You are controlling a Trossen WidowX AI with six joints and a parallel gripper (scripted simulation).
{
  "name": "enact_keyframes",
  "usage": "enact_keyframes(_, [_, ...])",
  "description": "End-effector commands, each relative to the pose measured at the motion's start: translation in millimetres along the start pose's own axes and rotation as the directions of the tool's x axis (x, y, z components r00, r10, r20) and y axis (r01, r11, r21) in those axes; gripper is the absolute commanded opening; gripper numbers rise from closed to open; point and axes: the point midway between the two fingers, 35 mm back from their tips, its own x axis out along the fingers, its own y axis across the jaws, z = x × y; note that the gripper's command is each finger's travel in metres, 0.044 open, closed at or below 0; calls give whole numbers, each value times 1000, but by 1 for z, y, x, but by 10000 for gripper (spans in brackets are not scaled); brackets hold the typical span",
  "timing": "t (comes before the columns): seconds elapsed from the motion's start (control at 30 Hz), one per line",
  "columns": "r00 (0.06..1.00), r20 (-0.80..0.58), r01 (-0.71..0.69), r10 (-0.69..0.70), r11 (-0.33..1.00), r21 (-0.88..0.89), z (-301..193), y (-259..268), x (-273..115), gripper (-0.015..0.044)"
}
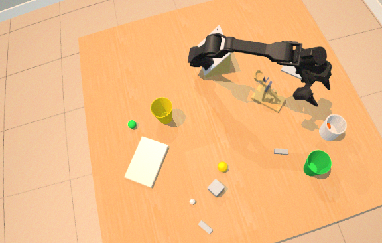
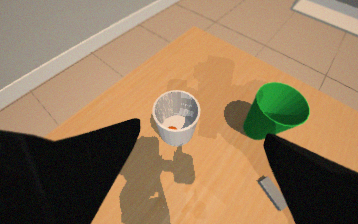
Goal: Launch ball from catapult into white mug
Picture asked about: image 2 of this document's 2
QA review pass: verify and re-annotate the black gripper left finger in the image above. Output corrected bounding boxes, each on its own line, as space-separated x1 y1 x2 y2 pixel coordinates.
0 118 140 224

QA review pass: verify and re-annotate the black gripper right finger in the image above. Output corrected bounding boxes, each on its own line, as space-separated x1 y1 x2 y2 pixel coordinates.
263 134 358 224

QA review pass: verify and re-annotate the grey flat bar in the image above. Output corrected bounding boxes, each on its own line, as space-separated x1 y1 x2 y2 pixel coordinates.
258 176 288 211

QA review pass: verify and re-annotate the green cup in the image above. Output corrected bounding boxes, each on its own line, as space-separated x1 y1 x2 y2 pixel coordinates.
244 82 310 140

